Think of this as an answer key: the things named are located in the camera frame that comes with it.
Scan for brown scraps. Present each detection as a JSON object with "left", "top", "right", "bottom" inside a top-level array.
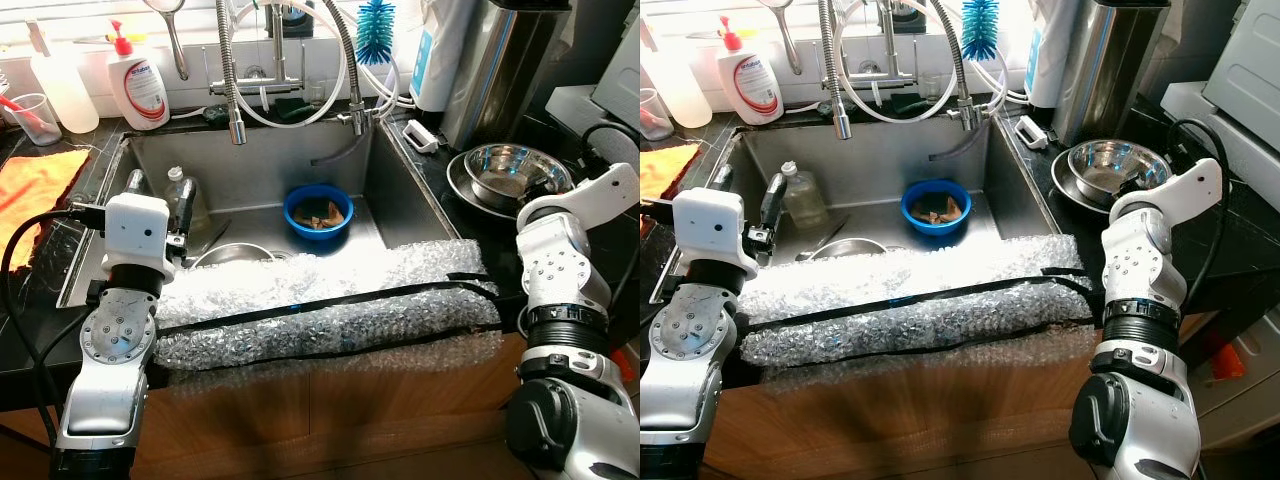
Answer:
[
  {"left": 298, "top": 198, "right": 346, "bottom": 231},
  {"left": 915, "top": 193, "right": 963, "bottom": 226}
]

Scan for yellow cloth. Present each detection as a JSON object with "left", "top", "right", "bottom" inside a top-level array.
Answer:
[
  {"left": 0, "top": 147, "right": 93, "bottom": 271},
  {"left": 640, "top": 142, "right": 701, "bottom": 201}
]

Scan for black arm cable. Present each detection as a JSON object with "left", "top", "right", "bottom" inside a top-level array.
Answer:
[
  {"left": 580, "top": 122, "right": 640, "bottom": 311},
  {"left": 1165, "top": 118, "right": 1236, "bottom": 291},
  {"left": 0, "top": 205, "right": 106, "bottom": 451}
]

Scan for chrome spring pull-down faucet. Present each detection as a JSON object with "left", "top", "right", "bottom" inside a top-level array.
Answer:
[
  {"left": 815, "top": 0, "right": 916, "bottom": 141},
  {"left": 208, "top": 0, "right": 306, "bottom": 146}
]

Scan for white blue water purifier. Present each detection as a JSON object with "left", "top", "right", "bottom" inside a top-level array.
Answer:
[
  {"left": 410, "top": 0, "right": 481, "bottom": 113},
  {"left": 1022, "top": 0, "right": 1086, "bottom": 109}
]

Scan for white flexible hose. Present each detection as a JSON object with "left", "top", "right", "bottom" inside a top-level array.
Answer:
[
  {"left": 845, "top": 0, "right": 1031, "bottom": 126},
  {"left": 240, "top": 0, "right": 411, "bottom": 129}
]

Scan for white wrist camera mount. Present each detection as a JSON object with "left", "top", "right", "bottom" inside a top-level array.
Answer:
[
  {"left": 102, "top": 193, "right": 181, "bottom": 283},
  {"left": 672, "top": 188, "right": 761, "bottom": 279},
  {"left": 1108, "top": 157, "right": 1225, "bottom": 223},
  {"left": 518, "top": 162, "right": 640, "bottom": 229}
]

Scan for white soap bottle red pump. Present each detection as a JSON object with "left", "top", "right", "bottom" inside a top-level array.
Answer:
[
  {"left": 715, "top": 15, "right": 784, "bottom": 126},
  {"left": 107, "top": 20, "right": 171, "bottom": 131}
]

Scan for clear plastic cup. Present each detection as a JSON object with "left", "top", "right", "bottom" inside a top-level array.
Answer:
[
  {"left": 5, "top": 92, "right": 64, "bottom": 148},
  {"left": 640, "top": 88, "right": 673, "bottom": 141}
]

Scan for blue bottle brush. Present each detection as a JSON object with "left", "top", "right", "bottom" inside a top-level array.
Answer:
[
  {"left": 962, "top": 0, "right": 1001, "bottom": 63},
  {"left": 355, "top": 0, "right": 398, "bottom": 66}
]

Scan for chrome flexible hose faucet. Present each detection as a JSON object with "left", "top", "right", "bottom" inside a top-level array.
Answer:
[
  {"left": 930, "top": 0, "right": 986, "bottom": 133},
  {"left": 320, "top": 0, "right": 373, "bottom": 136}
]

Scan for bubble wrap padding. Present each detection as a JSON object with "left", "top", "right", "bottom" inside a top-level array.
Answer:
[
  {"left": 738, "top": 235, "right": 1101, "bottom": 369},
  {"left": 155, "top": 238, "right": 504, "bottom": 373}
]

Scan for translucent white bottle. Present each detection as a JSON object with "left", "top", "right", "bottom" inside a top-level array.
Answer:
[
  {"left": 645, "top": 15, "right": 713, "bottom": 129},
  {"left": 28, "top": 20, "right": 101, "bottom": 134}
]

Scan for black tape strip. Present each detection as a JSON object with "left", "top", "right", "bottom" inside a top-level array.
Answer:
[
  {"left": 745, "top": 265, "right": 1096, "bottom": 331},
  {"left": 160, "top": 270, "right": 501, "bottom": 336}
]

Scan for clear plastic bottle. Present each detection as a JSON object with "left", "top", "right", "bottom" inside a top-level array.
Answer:
[
  {"left": 777, "top": 160, "right": 831, "bottom": 233},
  {"left": 163, "top": 165, "right": 213, "bottom": 241}
]

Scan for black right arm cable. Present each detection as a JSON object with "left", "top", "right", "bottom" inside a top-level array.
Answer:
[
  {"left": 580, "top": 122, "right": 640, "bottom": 311},
  {"left": 1165, "top": 118, "right": 1236, "bottom": 291}
]

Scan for white kitchen appliance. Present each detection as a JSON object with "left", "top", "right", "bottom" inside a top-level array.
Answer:
[
  {"left": 1160, "top": 0, "right": 1280, "bottom": 186},
  {"left": 545, "top": 0, "right": 640, "bottom": 166}
]

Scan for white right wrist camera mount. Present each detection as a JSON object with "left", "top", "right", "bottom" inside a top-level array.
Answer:
[
  {"left": 1108, "top": 157, "right": 1225, "bottom": 223},
  {"left": 518, "top": 162, "right": 640, "bottom": 229}
]

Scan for wooden cabinet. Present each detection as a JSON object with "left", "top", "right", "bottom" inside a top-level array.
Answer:
[
  {"left": 640, "top": 300, "right": 1280, "bottom": 480},
  {"left": 0, "top": 330, "right": 640, "bottom": 480}
]

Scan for hanging steel ladle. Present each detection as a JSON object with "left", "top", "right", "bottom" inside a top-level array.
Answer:
[
  {"left": 143, "top": 0, "right": 191, "bottom": 81},
  {"left": 757, "top": 0, "right": 806, "bottom": 76}
]

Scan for small white plastic clip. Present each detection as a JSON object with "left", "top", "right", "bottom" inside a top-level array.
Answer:
[
  {"left": 1012, "top": 115, "right": 1053, "bottom": 151},
  {"left": 400, "top": 118, "right": 441, "bottom": 154}
]

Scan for blue plastic bowl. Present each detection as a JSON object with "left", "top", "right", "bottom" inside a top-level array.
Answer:
[
  {"left": 900, "top": 178, "right": 973, "bottom": 237},
  {"left": 283, "top": 183, "right": 356, "bottom": 243}
]

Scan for dark grey rubber hose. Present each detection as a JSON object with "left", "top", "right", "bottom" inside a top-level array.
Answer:
[
  {"left": 927, "top": 125, "right": 986, "bottom": 163},
  {"left": 310, "top": 128, "right": 369, "bottom": 168}
]

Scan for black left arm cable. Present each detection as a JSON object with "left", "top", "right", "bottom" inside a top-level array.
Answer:
[{"left": 0, "top": 205, "right": 106, "bottom": 451}]

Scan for tall stainless steel appliance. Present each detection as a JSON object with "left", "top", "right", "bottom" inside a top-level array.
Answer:
[
  {"left": 440, "top": 0, "right": 576, "bottom": 151},
  {"left": 1050, "top": 0, "right": 1171, "bottom": 148}
]

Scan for stainless steel sink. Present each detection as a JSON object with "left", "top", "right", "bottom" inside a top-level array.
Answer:
[
  {"left": 57, "top": 120, "right": 471, "bottom": 309},
  {"left": 655, "top": 118, "right": 1066, "bottom": 301}
]

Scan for large stainless steel plate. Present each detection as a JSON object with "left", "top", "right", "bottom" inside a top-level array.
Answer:
[
  {"left": 1050, "top": 143, "right": 1176, "bottom": 216},
  {"left": 445, "top": 148, "right": 576, "bottom": 221}
]

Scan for stainless steel bowl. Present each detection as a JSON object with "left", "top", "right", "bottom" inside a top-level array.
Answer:
[
  {"left": 1068, "top": 138, "right": 1173, "bottom": 209},
  {"left": 465, "top": 143, "right": 574, "bottom": 213}
]

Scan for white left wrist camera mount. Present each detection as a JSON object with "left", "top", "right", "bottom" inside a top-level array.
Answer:
[
  {"left": 102, "top": 193, "right": 181, "bottom": 283},
  {"left": 672, "top": 188, "right": 761, "bottom": 279}
]

